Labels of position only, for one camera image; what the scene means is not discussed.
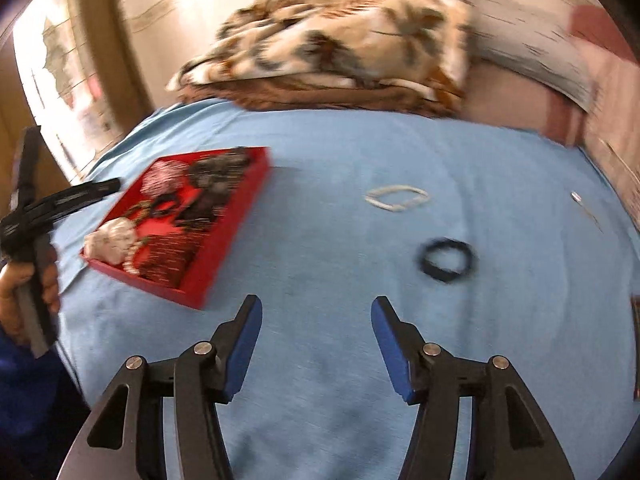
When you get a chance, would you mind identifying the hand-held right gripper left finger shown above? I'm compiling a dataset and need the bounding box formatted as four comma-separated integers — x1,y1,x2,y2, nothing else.
85,294,263,480

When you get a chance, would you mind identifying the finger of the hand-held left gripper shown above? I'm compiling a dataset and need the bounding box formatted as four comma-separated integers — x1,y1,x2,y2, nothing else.
30,178,122,222
12,126,45,211

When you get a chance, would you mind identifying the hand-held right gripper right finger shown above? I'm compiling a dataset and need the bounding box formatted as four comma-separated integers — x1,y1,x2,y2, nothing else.
371,295,576,480

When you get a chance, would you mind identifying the white printed scrunchie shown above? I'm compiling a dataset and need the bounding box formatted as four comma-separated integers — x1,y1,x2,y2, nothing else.
82,216,140,267

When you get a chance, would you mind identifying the leopard gold scrunchie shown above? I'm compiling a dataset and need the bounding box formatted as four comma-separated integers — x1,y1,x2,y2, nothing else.
122,200,156,277

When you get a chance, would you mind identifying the plain black scrunchie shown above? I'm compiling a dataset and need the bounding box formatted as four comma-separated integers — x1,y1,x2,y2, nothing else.
150,194,187,221

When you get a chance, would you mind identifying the pink patterned scrunchie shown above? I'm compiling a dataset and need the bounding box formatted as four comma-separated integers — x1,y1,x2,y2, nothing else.
139,159,190,196

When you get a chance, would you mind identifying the black hair tie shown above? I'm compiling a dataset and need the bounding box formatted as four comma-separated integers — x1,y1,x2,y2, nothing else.
417,237,476,283

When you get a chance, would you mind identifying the red dashed scrunchie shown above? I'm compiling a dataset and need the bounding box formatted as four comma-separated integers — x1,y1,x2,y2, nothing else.
132,220,203,288

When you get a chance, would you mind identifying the red box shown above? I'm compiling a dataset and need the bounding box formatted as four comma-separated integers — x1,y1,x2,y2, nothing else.
80,146,273,311

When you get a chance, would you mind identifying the dark shiny scrunchie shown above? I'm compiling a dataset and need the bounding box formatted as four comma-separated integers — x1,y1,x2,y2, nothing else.
180,190,236,227

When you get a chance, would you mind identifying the dark sequined scrunchie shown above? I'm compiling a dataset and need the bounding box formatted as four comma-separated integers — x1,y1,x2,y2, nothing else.
186,152,253,196

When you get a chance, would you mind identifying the white hair tie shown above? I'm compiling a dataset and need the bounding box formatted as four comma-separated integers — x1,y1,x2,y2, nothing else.
364,185,432,213

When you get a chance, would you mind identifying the person's left hand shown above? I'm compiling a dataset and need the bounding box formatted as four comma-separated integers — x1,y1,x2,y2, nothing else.
0,259,62,347

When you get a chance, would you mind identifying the person's blue clothing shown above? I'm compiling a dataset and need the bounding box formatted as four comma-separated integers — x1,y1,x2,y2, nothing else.
0,330,96,480

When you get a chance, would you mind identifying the blue bed sheet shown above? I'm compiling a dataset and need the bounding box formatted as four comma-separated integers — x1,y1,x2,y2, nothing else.
50,97,640,480

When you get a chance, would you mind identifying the silver hair clip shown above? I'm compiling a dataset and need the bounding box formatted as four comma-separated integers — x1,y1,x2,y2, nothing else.
570,190,603,233

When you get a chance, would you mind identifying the pink bed sheet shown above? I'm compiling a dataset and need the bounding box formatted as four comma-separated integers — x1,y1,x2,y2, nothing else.
460,5,640,146

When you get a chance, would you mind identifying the floral blanket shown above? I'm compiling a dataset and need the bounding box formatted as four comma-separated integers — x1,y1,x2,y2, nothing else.
167,0,476,116

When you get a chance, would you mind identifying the white bolster pillow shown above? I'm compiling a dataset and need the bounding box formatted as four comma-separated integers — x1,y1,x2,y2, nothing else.
470,0,598,111

